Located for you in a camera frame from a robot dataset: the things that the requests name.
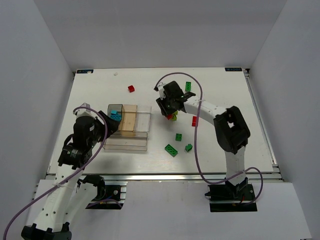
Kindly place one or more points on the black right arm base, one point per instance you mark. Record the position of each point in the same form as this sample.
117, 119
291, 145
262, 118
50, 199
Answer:
228, 198

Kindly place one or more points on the long cyan lego brick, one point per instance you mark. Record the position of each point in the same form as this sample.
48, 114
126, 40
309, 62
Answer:
116, 117

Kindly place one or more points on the clear long front bin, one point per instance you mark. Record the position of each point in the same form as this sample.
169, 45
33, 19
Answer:
127, 141

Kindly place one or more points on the blue label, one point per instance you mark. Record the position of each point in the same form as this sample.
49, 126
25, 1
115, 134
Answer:
84, 71
233, 69

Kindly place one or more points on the lime lego brick lower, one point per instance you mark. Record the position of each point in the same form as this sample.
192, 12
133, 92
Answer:
174, 117

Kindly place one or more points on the smoky grey plastic bin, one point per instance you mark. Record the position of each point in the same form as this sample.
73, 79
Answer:
117, 107

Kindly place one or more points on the small red lego brick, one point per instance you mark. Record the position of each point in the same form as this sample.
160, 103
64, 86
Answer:
131, 88

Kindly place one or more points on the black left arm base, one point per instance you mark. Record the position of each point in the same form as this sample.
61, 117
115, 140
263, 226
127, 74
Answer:
109, 195

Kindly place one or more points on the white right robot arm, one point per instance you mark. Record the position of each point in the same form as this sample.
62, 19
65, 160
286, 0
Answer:
232, 132

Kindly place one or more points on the green long lego far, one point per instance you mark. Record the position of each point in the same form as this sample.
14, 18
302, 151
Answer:
188, 86

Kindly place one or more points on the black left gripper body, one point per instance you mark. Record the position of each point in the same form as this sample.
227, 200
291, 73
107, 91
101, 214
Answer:
107, 120

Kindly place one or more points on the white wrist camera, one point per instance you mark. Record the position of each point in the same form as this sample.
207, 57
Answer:
160, 91
84, 110

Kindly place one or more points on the blue label right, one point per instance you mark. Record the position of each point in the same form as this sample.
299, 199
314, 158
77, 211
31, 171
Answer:
233, 69

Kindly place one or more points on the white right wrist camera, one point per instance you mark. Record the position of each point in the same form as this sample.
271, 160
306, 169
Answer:
160, 91

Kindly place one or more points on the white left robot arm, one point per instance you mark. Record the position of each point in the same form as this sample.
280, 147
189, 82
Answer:
70, 195

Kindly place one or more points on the green lego brick tilted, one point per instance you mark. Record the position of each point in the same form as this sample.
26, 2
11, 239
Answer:
188, 147

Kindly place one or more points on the long green lego near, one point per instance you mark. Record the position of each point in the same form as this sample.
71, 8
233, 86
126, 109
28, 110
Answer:
171, 150

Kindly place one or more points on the blue label left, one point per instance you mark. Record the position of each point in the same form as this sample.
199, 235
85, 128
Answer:
84, 71

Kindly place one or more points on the small green lego brick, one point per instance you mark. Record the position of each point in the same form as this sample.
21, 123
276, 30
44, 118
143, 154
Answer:
178, 137

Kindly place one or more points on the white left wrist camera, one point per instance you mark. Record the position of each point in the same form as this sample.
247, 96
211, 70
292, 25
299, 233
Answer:
84, 110

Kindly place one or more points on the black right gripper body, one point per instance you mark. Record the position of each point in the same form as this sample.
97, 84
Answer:
164, 107

